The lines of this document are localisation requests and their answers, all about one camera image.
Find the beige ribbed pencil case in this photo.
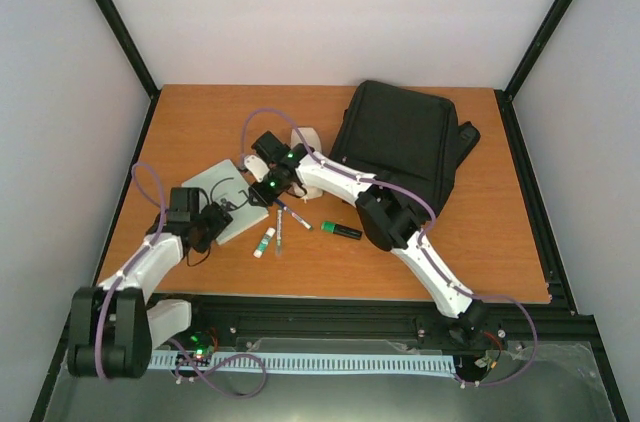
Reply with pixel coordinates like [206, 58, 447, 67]
[289, 125, 324, 203]

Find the black student backpack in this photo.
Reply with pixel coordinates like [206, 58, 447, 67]
[329, 80, 481, 215]

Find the black frame post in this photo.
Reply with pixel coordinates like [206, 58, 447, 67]
[62, 0, 161, 101]
[503, 0, 609, 98]

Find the grey paperback book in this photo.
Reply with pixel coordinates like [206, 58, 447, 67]
[181, 159, 269, 245]

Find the black mounting rail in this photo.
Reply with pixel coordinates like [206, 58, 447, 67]
[64, 291, 596, 348]

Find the green highlighter marker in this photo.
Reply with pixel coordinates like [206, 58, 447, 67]
[321, 221, 363, 240]

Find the light blue cable duct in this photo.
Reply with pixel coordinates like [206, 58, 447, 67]
[148, 350, 456, 377]

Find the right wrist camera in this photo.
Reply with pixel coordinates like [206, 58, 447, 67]
[243, 155, 270, 182]

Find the white glue stick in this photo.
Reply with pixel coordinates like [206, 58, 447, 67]
[253, 227, 276, 258]

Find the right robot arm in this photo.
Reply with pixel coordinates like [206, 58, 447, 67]
[242, 131, 487, 348]

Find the clear pen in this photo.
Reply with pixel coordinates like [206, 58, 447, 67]
[275, 208, 283, 257]

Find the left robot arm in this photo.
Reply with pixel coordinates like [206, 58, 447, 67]
[67, 187, 233, 379]

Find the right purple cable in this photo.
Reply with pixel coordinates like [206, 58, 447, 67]
[241, 109, 540, 390]

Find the left black frame post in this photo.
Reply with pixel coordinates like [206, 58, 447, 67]
[62, 0, 161, 101]

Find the right black frame post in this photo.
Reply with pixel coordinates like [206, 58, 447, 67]
[503, 0, 609, 98]

